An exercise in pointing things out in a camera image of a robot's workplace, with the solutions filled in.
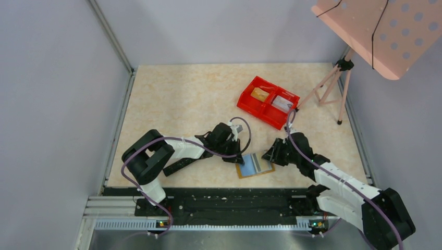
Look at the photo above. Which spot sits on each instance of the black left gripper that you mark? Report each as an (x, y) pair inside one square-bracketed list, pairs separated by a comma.
[(231, 151)]

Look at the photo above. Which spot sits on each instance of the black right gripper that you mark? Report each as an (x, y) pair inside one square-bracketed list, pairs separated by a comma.
[(277, 152)]

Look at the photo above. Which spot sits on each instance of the yellow leather card holder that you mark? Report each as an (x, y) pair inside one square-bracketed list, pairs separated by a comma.
[(246, 170)]

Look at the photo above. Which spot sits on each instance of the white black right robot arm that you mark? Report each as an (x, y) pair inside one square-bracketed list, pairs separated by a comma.
[(380, 215)]

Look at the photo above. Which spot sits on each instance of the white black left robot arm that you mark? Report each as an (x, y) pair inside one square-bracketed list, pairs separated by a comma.
[(154, 153)]

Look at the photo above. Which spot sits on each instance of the white card in bin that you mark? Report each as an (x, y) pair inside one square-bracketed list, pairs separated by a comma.
[(282, 104)]

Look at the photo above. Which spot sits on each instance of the orange card in bin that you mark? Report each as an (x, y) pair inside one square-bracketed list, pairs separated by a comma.
[(259, 94)]

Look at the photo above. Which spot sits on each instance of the red two-compartment plastic bin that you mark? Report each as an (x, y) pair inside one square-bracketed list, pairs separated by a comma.
[(264, 110)]

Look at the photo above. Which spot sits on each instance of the black microphone silver head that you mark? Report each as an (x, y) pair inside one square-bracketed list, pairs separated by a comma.
[(178, 165)]

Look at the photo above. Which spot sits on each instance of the pink perforated music stand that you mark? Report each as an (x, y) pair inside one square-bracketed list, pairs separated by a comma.
[(389, 35)]

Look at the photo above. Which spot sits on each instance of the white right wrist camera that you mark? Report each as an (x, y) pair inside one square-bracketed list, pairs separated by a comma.
[(290, 131)]

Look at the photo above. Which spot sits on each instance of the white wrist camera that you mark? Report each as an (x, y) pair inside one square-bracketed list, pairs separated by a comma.
[(236, 129), (290, 131)]

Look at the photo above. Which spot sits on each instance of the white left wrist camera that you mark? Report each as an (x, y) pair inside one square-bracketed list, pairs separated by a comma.
[(236, 129)]

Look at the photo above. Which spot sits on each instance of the grey slotted cable duct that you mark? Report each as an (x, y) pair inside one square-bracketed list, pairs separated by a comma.
[(153, 225)]

